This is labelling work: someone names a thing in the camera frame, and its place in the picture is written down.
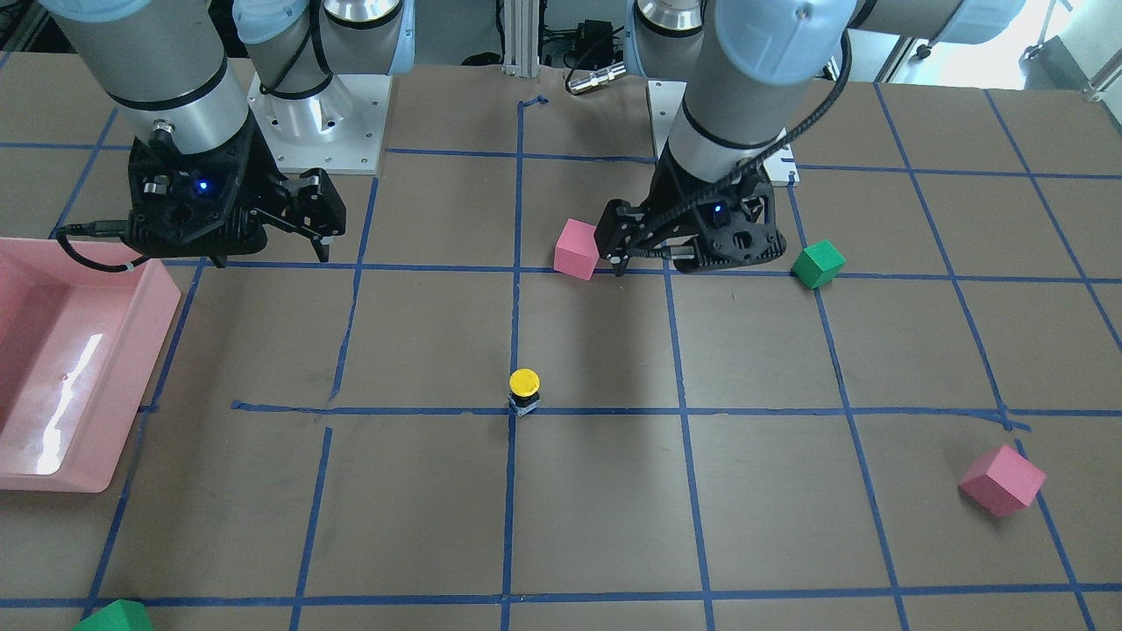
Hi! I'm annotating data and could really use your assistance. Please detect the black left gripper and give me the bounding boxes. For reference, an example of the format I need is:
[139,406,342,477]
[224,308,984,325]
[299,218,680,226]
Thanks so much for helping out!
[594,145,774,277]

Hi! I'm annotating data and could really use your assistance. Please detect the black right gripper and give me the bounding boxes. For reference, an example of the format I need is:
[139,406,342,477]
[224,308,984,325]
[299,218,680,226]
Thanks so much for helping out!
[209,113,347,269]

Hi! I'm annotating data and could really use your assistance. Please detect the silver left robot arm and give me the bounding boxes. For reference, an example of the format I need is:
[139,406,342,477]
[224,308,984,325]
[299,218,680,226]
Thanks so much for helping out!
[594,1,1023,275]

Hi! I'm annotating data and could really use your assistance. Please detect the pink cube centre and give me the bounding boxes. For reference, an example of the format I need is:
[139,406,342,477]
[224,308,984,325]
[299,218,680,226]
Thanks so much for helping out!
[552,218,600,282]

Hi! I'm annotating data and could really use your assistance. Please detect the green cube far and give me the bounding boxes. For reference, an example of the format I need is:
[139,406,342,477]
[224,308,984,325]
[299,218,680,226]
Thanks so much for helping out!
[791,239,847,290]

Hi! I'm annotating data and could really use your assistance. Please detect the pink plastic bin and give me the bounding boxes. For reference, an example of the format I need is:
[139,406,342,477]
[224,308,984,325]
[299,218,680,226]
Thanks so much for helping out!
[1,238,181,493]

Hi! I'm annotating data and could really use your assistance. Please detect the green cube near bin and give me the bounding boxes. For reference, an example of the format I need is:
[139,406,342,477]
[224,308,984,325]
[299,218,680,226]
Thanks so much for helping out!
[72,598,155,631]

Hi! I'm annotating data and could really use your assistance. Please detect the pink cube near edge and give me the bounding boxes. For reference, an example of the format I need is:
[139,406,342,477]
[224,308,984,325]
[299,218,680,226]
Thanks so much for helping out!
[958,443,1047,518]

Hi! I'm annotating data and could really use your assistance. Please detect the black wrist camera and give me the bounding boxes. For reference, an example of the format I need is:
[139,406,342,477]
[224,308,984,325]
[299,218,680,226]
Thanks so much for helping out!
[673,179,788,274]
[121,138,236,257]

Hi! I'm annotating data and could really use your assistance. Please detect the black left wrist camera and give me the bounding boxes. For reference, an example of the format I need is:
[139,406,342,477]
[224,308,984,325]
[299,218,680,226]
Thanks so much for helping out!
[673,179,788,274]

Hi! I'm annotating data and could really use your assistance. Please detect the aluminium frame post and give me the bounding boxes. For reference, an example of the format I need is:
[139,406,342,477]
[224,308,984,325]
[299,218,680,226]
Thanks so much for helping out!
[496,1,546,81]

